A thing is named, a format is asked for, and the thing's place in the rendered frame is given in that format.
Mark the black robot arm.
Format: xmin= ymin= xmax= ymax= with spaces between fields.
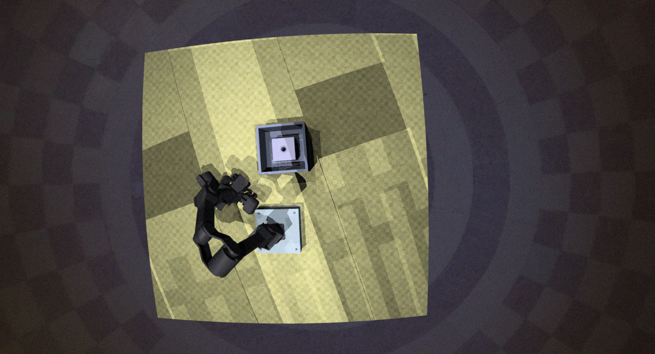
xmin=193 ymin=171 xmax=286 ymax=278

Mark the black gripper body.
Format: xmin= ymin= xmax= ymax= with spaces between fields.
xmin=219 ymin=175 xmax=259 ymax=215

